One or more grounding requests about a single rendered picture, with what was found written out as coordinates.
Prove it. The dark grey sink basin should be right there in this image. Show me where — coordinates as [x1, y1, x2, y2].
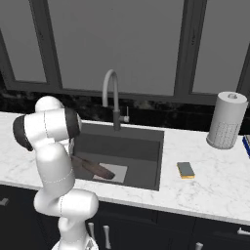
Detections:
[71, 121, 166, 192]

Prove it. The grey and yellow sponge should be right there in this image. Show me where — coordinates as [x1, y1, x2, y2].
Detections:
[176, 161, 196, 180]

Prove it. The grey curved tap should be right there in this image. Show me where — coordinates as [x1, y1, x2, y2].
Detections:
[102, 68, 131, 132]

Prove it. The white flat board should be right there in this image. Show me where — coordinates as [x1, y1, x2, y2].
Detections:
[93, 162, 129, 185]

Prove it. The brown wooden tool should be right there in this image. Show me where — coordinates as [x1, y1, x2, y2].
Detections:
[70, 154, 117, 181]

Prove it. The dark framed window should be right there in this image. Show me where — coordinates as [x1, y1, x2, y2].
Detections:
[0, 0, 250, 107]

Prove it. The dark cupboard door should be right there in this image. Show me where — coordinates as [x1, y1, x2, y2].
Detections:
[85, 208, 101, 250]
[98, 213, 193, 250]
[189, 238, 250, 250]

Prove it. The white paper towel roll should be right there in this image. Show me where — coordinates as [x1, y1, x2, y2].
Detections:
[205, 91, 250, 150]

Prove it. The blue and white box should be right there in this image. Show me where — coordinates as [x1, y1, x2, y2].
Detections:
[241, 134, 250, 159]

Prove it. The dark drawer front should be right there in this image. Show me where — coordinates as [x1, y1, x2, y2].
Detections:
[0, 185, 42, 219]
[194, 216, 250, 244]

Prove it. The grey tap lever handle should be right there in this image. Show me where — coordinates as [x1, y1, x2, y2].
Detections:
[120, 105, 131, 124]

